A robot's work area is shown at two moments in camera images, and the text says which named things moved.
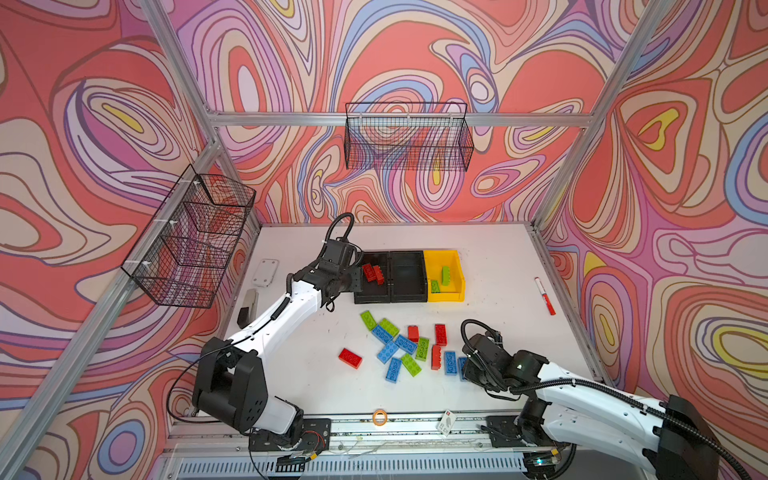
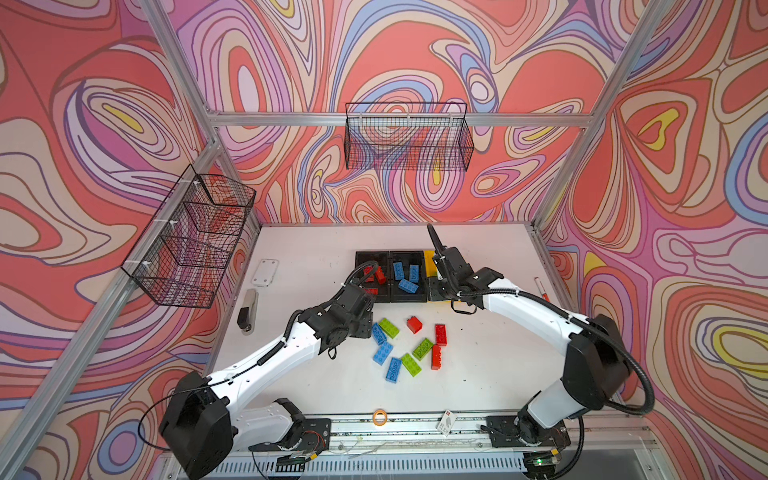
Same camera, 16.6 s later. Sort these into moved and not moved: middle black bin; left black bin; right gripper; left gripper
Moved: left gripper; right gripper
Not moved: left black bin; middle black bin
